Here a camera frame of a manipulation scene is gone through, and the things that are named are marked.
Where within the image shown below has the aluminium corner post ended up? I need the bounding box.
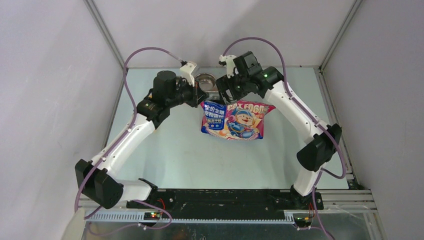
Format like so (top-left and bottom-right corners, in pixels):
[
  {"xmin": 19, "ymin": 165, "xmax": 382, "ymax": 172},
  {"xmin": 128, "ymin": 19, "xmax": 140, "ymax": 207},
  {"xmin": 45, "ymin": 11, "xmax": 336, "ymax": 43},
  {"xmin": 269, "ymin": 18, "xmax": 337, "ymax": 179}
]
[
  {"xmin": 83, "ymin": 0, "xmax": 125, "ymax": 72},
  {"xmin": 319, "ymin": 0, "xmax": 364, "ymax": 71}
]

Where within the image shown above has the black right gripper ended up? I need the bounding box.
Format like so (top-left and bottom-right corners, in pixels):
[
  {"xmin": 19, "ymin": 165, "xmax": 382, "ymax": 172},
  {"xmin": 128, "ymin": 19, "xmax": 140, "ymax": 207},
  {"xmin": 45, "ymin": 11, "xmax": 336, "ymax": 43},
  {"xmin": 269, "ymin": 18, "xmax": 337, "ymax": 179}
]
[{"xmin": 216, "ymin": 70, "xmax": 252, "ymax": 106}]

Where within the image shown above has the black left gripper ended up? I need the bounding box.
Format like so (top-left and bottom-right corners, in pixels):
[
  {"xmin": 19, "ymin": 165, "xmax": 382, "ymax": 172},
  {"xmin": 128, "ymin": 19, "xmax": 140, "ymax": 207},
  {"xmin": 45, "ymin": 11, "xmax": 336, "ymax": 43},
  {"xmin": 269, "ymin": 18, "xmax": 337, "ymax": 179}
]
[{"xmin": 165, "ymin": 75, "xmax": 208, "ymax": 108}]

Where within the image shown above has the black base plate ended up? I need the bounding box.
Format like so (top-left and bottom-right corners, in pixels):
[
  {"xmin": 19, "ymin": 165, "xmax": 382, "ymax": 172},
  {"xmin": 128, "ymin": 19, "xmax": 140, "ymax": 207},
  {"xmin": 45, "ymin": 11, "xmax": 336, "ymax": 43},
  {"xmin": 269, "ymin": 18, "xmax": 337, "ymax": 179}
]
[{"xmin": 146, "ymin": 189, "xmax": 324, "ymax": 218}]

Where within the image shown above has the pink double pet feeder base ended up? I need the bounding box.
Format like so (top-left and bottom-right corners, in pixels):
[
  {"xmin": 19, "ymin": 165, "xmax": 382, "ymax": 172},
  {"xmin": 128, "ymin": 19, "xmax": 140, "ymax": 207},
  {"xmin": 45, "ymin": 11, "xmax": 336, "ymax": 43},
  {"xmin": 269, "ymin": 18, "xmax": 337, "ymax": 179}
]
[{"xmin": 197, "ymin": 88, "xmax": 221, "ymax": 103}]

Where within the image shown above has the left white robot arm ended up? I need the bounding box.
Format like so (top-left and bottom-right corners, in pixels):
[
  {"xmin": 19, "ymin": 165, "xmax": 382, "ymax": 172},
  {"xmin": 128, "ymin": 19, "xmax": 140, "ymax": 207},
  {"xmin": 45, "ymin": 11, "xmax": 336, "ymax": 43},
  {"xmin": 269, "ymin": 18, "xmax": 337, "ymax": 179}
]
[{"xmin": 74, "ymin": 67, "xmax": 208, "ymax": 209}]

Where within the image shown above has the aluminium corner post left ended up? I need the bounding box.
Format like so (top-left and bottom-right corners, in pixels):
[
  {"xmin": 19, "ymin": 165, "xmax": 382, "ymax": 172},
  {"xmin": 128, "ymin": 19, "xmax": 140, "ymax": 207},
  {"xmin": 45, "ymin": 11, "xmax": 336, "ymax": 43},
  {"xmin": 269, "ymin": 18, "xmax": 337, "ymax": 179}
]
[{"xmin": 83, "ymin": 0, "xmax": 125, "ymax": 72}]

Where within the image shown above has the grey slotted cable duct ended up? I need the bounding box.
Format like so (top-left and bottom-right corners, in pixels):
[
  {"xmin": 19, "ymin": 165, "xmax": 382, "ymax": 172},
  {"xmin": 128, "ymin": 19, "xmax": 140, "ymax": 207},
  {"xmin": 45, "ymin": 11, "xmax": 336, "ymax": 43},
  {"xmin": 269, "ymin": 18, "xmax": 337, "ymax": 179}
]
[{"xmin": 88, "ymin": 210, "xmax": 295, "ymax": 224}]

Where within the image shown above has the aluminium corner post right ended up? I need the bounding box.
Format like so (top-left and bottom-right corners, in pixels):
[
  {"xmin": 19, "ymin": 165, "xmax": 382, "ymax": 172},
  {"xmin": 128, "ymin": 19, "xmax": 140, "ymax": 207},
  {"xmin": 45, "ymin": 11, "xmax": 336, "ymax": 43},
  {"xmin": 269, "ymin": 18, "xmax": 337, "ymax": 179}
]
[{"xmin": 319, "ymin": 0, "xmax": 364, "ymax": 71}]

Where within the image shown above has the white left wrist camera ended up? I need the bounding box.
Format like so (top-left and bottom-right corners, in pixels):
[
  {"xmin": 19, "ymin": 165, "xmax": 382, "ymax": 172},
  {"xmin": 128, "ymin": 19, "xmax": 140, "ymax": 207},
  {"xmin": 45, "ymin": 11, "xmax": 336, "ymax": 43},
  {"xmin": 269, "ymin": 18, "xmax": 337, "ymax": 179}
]
[{"xmin": 179, "ymin": 61, "xmax": 198, "ymax": 87}]

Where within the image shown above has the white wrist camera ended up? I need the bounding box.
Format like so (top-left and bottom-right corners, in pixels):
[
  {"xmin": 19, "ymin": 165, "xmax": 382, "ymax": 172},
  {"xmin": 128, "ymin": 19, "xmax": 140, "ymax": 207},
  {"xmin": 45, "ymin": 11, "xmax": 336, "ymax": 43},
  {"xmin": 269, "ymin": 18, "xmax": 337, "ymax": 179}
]
[
  {"xmin": 218, "ymin": 55, "xmax": 237, "ymax": 79},
  {"xmin": 179, "ymin": 61, "xmax": 198, "ymax": 87}
]

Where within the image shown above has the left steel bowl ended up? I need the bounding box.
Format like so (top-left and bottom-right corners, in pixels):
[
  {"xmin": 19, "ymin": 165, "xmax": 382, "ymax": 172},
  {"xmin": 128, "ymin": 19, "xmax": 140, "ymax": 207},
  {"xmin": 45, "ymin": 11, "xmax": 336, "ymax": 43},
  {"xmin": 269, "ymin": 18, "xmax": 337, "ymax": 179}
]
[{"xmin": 195, "ymin": 73, "xmax": 218, "ymax": 92}]

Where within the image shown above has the colourful cat food bag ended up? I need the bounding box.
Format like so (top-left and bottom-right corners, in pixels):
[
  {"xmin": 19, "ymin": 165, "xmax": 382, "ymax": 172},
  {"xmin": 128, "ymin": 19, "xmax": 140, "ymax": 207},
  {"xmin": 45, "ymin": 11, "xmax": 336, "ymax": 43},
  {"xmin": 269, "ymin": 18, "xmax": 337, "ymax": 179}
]
[{"xmin": 200, "ymin": 100, "xmax": 276, "ymax": 141}]

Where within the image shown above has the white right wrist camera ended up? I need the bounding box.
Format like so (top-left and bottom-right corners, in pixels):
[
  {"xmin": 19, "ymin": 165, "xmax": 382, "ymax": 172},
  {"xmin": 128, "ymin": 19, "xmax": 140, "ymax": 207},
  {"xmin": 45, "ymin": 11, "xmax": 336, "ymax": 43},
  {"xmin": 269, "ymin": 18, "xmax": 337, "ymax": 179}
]
[{"xmin": 218, "ymin": 55, "xmax": 237, "ymax": 79}]

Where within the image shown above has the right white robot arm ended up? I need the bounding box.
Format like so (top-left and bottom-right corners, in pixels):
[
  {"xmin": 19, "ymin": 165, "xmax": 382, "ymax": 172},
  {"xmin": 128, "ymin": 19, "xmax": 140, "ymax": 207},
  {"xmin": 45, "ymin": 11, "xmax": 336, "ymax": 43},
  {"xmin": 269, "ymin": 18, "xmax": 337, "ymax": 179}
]
[{"xmin": 216, "ymin": 51, "xmax": 342, "ymax": 209}]

